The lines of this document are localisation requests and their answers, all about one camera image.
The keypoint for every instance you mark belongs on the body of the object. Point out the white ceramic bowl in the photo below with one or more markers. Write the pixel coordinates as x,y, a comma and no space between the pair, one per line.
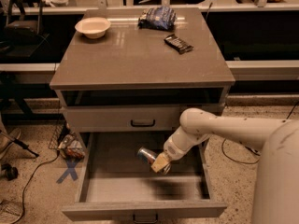
94,27

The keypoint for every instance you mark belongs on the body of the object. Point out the blue tape cross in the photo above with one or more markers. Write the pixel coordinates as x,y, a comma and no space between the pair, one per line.
69,171

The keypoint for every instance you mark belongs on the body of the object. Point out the black caster wheel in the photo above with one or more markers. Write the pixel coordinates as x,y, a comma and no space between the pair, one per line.
9,172

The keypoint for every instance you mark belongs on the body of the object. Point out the blue chip bag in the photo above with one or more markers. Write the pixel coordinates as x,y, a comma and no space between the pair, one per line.
158,18

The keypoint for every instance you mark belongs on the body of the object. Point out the snack packets on floor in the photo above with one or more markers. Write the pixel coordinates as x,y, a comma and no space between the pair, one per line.
71,148

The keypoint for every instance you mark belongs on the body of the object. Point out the black tripod leg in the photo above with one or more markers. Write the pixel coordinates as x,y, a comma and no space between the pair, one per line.
18,142

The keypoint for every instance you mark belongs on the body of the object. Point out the blue silver redbull can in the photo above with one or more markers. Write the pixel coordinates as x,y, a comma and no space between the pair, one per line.
147,155

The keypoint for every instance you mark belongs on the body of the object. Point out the black snack bar wrapper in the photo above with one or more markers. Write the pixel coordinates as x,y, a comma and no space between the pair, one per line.
178,44

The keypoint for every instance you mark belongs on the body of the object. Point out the black chair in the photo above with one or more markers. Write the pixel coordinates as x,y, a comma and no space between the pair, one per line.
23,37

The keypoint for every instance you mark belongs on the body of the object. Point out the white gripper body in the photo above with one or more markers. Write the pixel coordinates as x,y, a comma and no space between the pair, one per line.
172,148

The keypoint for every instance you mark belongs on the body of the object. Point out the grey drawer cabinet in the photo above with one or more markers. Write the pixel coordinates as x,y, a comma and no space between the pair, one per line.
133,66

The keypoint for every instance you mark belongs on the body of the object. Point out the closed grey top drawer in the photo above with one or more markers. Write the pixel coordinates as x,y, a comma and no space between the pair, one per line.
123,118

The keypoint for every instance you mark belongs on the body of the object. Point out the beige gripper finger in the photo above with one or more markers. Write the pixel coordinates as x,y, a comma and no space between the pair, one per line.
161,164

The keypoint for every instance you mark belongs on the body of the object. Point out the open grey middle drawer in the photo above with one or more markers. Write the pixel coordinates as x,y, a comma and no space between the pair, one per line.
115,184

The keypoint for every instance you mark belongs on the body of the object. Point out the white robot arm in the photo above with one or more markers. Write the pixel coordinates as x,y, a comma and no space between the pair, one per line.
276,194

